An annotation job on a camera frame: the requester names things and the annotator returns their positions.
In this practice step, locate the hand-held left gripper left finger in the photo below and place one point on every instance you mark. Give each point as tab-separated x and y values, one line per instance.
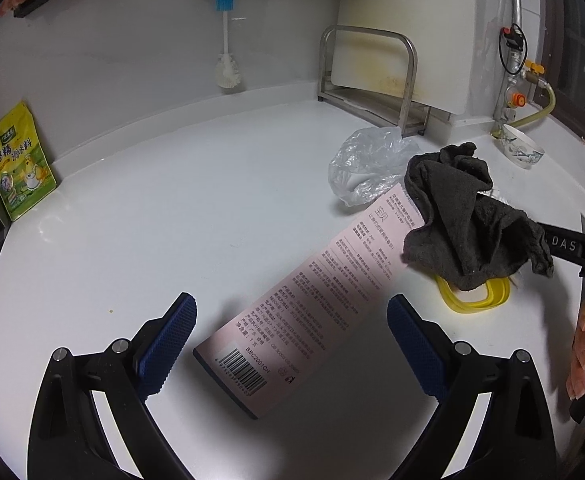
167	345

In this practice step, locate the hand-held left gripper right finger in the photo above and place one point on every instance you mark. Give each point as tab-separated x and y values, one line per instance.
417	345

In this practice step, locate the long pink carton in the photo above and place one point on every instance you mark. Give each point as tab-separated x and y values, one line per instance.
312	305

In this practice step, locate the dark grey cloth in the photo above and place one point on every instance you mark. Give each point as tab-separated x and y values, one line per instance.
462	220

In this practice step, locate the clear plastic bag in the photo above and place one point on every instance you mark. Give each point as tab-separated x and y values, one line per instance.
362	160

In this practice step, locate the white patterned bowl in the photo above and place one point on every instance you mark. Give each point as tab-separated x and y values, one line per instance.
524	152

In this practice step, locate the orange round knob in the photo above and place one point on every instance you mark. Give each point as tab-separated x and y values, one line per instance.
516	99

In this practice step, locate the yellow seasoning pouch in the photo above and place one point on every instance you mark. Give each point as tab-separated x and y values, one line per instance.
20	170

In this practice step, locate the stainless steel rack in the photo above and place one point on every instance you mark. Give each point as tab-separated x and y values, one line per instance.
408	75

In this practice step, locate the metal gas pipe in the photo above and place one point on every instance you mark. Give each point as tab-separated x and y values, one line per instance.
516	5

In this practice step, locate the white cutting board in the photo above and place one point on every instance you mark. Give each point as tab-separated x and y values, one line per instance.
422	10

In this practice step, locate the white bottle brush blue top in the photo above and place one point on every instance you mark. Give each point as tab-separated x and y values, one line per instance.
227	30

